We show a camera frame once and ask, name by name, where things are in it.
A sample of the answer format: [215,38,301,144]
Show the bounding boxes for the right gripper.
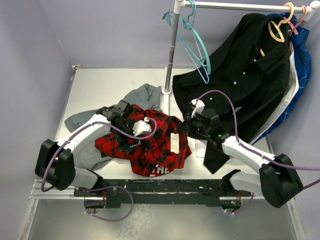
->
[177,111,211,137]

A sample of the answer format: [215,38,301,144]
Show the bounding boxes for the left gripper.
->
[113,118,141,153]

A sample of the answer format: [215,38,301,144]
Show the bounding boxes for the red black plaid shirt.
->
[94,105,192,177]

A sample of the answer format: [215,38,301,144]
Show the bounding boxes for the light blue hanger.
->
[166,13,210,84]

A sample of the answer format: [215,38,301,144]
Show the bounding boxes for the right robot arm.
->
[178,109,304,208]

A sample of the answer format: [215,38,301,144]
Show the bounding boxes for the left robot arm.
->
[34,100,145,196]

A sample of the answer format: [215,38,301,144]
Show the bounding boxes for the grey shirt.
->
[64,83,162,171]

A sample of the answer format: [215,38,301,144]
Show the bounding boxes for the teal hanger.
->
[162,0,212,75]

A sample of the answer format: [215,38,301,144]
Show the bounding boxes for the wooden hanger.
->
[267,2,294,43]

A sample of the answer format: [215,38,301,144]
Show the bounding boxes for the blue checked shirt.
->
[251,12,313,146]

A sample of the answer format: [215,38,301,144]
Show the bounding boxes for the pink hanger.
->
[287,5,308,36]

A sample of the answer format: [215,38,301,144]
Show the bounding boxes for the white hang tag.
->
[170,132,180,154]

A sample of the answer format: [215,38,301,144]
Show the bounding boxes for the white garment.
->
[250,41,299,144]

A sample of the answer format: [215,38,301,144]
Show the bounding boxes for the metal clothes rack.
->
[161,0,320,115]

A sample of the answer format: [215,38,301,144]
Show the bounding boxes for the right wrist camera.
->
[190,99,205,118]

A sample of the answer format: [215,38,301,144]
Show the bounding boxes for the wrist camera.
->
[132,117,152,137]
[190,99,205,118]

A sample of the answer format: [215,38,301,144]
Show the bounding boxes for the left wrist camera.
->
[132,117,152,137]

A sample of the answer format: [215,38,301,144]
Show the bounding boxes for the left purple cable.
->
[40,117,158,221]

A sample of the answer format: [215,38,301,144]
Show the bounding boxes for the black base frame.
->
[73,178,251,211]

